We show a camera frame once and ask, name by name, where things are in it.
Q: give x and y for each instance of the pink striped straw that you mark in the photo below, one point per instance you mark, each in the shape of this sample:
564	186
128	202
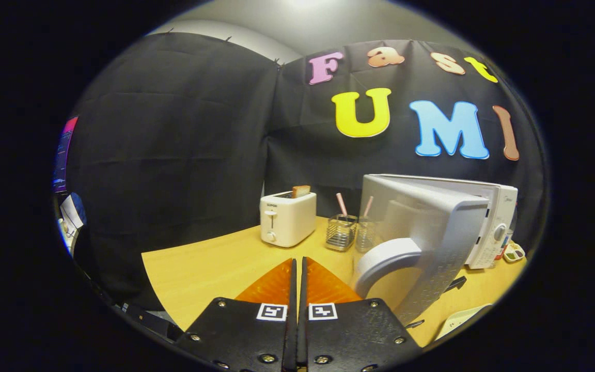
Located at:
341	204

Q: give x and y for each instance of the white plate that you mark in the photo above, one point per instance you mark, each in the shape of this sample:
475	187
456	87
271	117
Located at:
457	320

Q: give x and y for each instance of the white microwave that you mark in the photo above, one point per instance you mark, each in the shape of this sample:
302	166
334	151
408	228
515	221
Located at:
442	232

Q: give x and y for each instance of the brown bread slice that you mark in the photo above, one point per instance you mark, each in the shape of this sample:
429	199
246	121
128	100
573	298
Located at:
301	191

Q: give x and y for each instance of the clear plastic water bottle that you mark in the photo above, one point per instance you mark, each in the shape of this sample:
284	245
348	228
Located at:
504	249

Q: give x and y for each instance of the computer monitor screen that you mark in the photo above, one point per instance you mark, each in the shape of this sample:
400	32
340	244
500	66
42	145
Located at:
64	155

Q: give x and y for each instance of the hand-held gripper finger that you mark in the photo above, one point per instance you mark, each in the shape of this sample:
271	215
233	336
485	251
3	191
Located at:
292	341
302	341

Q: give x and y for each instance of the white toaster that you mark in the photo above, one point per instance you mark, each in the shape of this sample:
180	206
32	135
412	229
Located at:
287	219

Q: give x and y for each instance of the white divided bean dish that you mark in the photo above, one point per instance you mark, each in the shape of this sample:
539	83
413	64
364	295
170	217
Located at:
513	253

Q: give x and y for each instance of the white paper object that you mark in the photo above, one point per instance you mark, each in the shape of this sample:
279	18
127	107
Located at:
73	212

